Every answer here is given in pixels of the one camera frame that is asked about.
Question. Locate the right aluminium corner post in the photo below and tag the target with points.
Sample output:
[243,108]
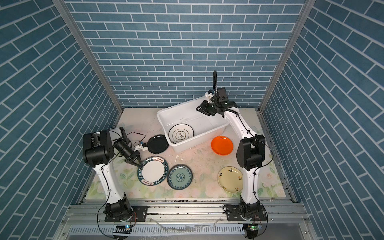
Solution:
[304,14]

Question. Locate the black round plate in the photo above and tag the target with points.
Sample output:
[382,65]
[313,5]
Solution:
[157,144]

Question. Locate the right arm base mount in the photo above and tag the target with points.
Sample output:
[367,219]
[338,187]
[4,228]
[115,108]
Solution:
[245,212]

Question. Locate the white plate with emblem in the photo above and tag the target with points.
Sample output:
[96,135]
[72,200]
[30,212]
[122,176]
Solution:
[180,133]

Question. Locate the aluminium corner post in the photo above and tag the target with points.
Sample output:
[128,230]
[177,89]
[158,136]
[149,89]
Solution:
[77,34]
[304,14]

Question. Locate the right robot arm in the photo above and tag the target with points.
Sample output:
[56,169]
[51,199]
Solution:
[251,151]

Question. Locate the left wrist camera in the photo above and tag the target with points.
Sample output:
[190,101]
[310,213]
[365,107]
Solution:
[141,147]

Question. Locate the green rim plate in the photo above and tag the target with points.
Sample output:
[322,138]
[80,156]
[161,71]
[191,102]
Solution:
[154,171]

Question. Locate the orange round plate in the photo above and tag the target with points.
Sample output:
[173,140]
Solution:
[222,145]

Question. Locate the cream yellow plate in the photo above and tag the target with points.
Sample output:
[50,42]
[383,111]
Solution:
[230,179]

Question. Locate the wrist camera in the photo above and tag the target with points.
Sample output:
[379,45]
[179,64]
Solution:
[141,147]
[209,96]

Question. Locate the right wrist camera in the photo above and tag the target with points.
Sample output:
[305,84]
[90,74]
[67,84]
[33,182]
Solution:
[209,96]

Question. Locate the green patterned small plate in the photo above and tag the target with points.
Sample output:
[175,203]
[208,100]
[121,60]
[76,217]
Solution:
[180,177]

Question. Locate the left aluminium corner post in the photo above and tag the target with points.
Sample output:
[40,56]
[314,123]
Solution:
[77,34]

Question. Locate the white plastic bin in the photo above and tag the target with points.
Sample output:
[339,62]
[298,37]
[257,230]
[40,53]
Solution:
[205,127]

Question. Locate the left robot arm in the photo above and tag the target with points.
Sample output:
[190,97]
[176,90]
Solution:
[99,151]

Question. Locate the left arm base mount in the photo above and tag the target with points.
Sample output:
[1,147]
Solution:
[136,214]

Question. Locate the aluminium rail frame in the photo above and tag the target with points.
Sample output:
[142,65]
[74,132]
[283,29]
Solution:
[189,219]

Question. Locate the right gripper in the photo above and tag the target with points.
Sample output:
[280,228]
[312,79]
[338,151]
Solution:
[202,109]

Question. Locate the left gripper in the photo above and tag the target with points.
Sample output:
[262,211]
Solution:
[136,156]

